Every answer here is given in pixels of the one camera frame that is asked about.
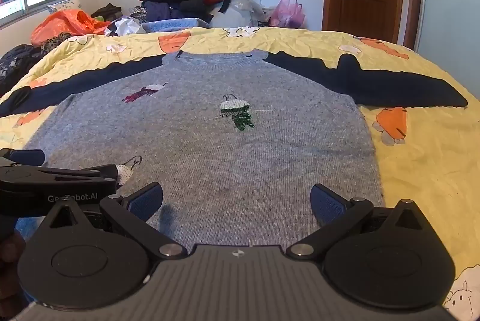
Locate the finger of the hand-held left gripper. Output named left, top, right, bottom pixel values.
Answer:
left=0, top=148, right=46, bottom=168
left=0, top=164, right=120, bottom=191

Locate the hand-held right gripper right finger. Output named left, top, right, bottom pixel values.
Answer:
left=287, top=183, right=429, bottom=260

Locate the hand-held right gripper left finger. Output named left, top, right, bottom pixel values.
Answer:
left=45, top=182, right=188, bottom=261

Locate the grey sweater with navy sleeves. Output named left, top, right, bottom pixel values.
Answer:
left=0, top=48, right=469, bottom=250

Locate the dark patterned clothes heap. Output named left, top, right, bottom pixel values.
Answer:
left=0, top=34, right=73, bottom=97

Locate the person's left hand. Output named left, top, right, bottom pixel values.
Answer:
left=0, top=231, right=27, bottom=307

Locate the yellow printed bedspread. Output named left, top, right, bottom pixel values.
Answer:
left=0, top=27, right=480, bottom=321

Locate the orange garment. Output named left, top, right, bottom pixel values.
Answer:
left=31, top=9, right=111, bottom=46

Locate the crumpled white and silver bag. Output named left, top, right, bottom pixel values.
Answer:
left=104, top=17, right=146, bottom=37

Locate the window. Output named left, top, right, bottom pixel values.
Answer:
left=0, top=0, right=70, bottom=30

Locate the floral pillow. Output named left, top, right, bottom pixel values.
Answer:
left=48, top=0, right=82, bottom=15

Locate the dark brown garment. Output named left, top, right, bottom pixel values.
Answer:
left=91, top=3, right=123, bottom=22

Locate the light blue fleece blanket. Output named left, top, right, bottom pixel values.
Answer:
left=142, top=18, right=211, bottom=34

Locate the pink plastic bag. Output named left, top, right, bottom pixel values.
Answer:
left=268, top=0, right=305, bottom=28

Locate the clear plastic bag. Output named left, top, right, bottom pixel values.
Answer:
left=211, top=0, right=270, bottom=28

